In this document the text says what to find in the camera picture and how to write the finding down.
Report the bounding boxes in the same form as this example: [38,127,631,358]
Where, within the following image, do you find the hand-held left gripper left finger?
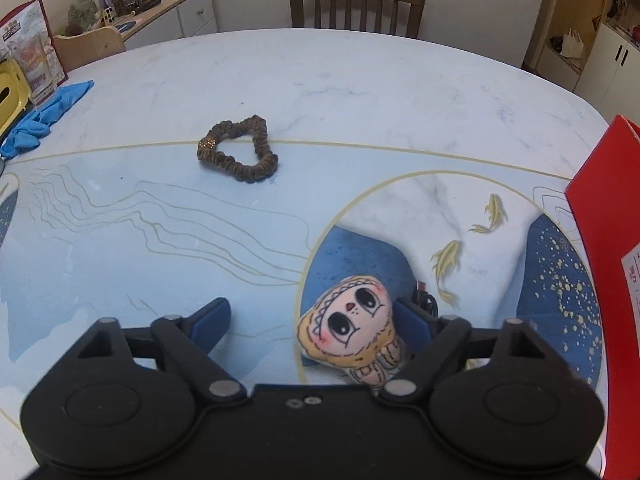
[75,297,248,404]

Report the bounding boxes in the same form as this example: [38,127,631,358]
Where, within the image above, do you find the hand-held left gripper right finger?
[379,298,583,404]

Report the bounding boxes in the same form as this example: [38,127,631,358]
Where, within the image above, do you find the plush doll keychain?
[296,275,441,397]

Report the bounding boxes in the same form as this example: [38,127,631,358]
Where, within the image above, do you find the brown scrunchie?
[196,115,279,186]

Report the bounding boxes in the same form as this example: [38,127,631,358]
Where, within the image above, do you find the red cardboard box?
[565,114,640,480]

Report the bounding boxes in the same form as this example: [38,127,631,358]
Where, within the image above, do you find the blue cloth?
[0,79,95,160]

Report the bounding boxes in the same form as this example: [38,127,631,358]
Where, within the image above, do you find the small light wooden chair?
[52,26,127,72]

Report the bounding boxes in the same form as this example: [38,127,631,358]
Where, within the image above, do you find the yellow tissue box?
[0,57,32,134]

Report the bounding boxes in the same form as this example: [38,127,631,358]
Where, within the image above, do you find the white wooden sideboard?
[107,0,219,52]

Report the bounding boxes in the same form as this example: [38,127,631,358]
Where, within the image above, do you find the white tote bag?
[559,27,586,59]

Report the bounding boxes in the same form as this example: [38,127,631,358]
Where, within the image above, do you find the red snack bag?
[0,0,70,107]

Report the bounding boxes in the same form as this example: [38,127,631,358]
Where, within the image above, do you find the white cabinet with black handles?
[572,20,640,127]

